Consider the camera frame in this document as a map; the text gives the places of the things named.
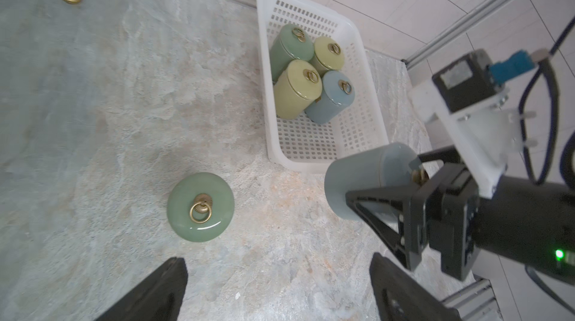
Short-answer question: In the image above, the yellow-green tea canister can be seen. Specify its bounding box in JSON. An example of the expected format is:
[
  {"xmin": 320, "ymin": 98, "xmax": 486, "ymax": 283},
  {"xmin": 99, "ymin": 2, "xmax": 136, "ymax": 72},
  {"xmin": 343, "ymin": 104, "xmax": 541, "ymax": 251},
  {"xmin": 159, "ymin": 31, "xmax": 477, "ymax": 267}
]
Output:
[{"xmin": 273, "ymin": 60, "xmax": 323, "ymax": 120}]

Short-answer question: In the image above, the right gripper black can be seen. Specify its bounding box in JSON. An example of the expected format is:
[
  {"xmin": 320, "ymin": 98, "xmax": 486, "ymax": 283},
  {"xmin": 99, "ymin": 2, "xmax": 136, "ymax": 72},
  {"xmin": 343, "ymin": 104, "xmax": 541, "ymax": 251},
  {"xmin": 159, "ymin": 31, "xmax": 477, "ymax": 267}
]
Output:
[{"xmin": 345, "ymin": 145, "xmax": 479, "ymax": 281}]

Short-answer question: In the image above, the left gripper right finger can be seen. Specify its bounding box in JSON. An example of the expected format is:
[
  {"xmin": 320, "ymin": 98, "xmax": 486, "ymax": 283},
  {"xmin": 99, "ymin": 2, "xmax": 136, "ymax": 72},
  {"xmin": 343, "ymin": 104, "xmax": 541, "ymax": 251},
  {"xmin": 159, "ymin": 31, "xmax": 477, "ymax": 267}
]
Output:
[{"xmin": 369, "ymin": 253, "xmax": 461, "ymax": 321}]

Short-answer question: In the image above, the blue tea canister front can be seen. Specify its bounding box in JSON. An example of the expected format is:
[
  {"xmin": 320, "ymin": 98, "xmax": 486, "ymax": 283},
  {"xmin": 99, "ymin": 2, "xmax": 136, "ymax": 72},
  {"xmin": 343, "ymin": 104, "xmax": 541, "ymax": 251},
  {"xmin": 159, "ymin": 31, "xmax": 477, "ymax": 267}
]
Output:
[{"xmin": 324, "ymin": 143, "xmax": 424, "ymax": 221}]

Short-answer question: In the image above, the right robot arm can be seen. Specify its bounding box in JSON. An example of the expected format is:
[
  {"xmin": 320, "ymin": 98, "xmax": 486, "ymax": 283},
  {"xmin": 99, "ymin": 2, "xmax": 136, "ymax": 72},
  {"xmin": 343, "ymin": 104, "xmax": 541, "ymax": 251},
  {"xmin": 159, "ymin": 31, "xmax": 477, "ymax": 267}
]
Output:
[{"xmin": 346, "ymin": 147, "xmax": 574, "ymax": 284}]

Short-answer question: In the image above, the dark green tea canister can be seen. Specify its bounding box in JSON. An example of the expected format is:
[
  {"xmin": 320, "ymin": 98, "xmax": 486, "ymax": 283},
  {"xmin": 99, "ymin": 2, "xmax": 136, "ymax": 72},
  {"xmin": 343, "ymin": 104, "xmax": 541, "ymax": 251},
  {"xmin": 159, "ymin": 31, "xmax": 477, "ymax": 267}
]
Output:
[{"xmin": 167, "ymin": 173, "xmax": 235, "ymax": 242}]

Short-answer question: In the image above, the white plastic basket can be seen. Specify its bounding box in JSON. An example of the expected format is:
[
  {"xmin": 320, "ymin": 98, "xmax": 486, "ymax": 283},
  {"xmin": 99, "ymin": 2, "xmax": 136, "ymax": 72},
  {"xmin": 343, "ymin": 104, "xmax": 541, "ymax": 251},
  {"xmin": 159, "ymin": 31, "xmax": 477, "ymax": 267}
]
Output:
[{"xmin": 256, "ymin": 0, "xmax": 389, "ymax": 174}]

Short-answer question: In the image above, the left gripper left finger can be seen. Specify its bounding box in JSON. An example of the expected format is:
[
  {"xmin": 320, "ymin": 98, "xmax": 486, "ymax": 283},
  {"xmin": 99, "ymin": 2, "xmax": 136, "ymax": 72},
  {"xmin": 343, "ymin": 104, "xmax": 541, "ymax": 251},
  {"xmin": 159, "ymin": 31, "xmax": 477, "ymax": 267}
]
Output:
[{"xmin": 97, "ymin": 257, "xmax": 188, "ymax": 320}]

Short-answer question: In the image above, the blue tea canister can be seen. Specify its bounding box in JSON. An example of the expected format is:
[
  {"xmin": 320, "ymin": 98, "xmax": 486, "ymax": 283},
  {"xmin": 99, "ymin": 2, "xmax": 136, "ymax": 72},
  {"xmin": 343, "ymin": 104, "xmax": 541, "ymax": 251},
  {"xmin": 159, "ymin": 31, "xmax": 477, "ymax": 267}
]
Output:
[
  {"xmin": 305, "ymin": 71, "xmax": 356, "ymax": 125},
  {"xmin": 324, "ymin": 143, "xmax": 424, "ymax": 221}
]

